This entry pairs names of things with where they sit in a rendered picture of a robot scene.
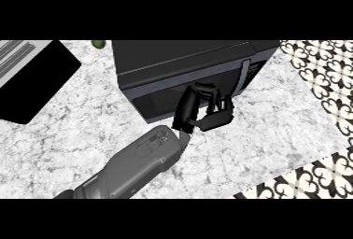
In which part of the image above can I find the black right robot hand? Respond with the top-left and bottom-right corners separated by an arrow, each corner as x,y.
171,82 -> 236,134

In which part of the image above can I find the black microwave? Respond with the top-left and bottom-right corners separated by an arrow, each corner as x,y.
111,39 -> 281,125

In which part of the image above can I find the black and grey appliance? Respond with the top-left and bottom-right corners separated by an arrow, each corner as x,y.
0,39 -> 83,125

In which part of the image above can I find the grey microwave door handle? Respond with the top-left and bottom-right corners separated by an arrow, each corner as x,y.
232,59 -> 253,97

